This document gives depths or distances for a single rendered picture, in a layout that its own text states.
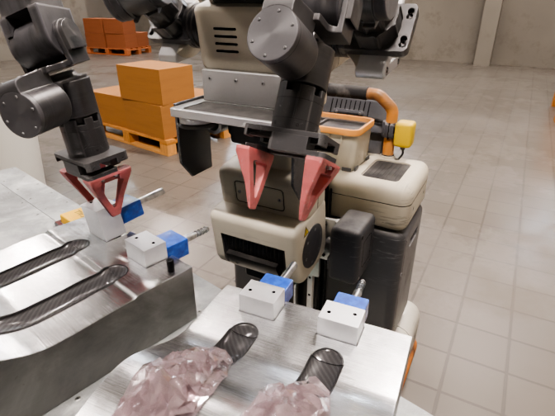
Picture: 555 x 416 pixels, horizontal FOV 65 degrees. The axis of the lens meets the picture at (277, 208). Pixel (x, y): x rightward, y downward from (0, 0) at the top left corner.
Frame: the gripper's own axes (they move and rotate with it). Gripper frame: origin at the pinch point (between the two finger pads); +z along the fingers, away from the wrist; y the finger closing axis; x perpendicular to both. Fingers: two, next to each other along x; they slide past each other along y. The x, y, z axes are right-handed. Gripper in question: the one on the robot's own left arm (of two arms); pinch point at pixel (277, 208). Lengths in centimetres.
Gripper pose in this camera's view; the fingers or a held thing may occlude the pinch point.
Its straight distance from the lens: 52.3
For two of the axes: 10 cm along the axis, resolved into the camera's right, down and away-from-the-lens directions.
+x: 4.2, 0.6, 9.1
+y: 8.8, 2.0, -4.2
